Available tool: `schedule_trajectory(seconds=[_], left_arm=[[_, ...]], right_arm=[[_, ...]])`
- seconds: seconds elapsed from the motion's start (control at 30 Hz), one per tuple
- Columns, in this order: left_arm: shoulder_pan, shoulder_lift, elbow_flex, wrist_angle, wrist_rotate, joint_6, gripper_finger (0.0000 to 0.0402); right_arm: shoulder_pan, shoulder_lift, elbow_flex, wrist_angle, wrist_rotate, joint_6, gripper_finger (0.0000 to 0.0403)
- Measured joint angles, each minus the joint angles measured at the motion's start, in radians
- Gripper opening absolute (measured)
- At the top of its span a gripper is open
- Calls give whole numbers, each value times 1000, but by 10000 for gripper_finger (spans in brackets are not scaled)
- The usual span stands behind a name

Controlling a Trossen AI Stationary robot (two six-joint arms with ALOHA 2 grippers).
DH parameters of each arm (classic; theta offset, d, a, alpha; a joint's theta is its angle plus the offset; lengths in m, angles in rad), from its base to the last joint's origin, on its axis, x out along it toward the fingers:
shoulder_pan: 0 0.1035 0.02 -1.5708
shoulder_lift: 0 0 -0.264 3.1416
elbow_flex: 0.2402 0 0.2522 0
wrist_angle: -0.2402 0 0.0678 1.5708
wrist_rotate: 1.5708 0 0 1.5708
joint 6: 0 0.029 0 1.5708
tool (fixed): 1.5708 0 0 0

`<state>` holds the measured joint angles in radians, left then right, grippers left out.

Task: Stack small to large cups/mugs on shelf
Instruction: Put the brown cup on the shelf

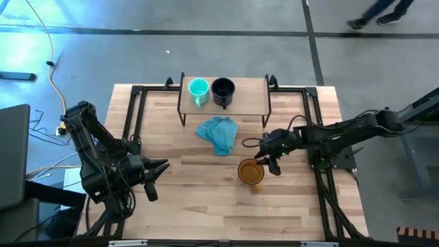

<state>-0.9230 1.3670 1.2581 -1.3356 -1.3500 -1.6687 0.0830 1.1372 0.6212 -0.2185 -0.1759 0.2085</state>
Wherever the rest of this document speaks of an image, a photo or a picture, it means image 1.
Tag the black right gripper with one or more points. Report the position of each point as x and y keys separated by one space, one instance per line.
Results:
x=279 y=142

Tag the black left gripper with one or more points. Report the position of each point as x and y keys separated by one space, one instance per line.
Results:
x=135 y=169

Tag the yellow ochre mug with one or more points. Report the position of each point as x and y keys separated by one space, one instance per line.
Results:
x=251 y=173

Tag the black glossy mug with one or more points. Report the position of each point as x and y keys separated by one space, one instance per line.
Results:
x=223 y=91

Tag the mint green ribbed mug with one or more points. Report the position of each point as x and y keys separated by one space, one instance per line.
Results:
x=198 y=90

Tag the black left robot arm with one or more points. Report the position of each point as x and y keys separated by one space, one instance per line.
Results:
x=96 y=137

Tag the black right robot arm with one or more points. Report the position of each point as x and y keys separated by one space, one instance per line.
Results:
x=343 y=132

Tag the wooden shelf with black legs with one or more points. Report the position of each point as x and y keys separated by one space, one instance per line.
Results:
x=250 y=99

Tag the teal cloth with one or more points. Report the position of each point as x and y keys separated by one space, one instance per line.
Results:
x=219 y=133

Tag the dark grey side desk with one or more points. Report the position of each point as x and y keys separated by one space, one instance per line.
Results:
x=13 y=154

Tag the orange black striped object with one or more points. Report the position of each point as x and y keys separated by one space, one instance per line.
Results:
x=418 y=236

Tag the black floor plate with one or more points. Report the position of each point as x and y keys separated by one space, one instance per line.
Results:
x=17 y=76

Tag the person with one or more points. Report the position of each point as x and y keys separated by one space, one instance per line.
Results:
x=374 y=10

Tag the black aluminium table frame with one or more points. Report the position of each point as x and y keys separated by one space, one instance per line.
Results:
x=139 y=109

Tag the silver frame bracket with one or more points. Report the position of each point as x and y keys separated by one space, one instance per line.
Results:
x=319 y=244
x=127 y=243

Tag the grey metal desk frame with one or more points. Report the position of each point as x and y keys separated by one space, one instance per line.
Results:
x=418 y=144

